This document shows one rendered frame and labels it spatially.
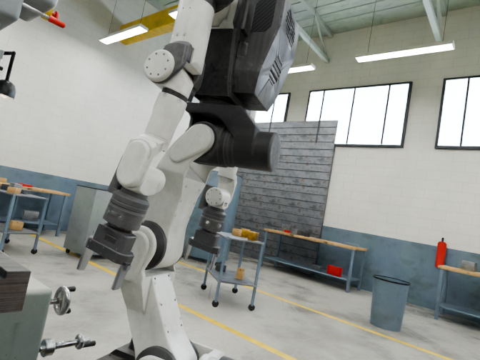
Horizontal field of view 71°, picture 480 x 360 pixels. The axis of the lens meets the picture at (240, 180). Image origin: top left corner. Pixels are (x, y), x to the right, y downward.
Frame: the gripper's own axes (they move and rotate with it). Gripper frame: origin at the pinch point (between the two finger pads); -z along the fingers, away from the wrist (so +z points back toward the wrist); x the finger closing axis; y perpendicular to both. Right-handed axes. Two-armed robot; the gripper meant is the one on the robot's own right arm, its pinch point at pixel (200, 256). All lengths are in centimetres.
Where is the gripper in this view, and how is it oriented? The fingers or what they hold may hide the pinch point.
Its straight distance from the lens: 129.9
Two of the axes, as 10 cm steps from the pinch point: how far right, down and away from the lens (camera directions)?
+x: -9.2, -2.9, 2.7
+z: 3.1, -9.5, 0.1
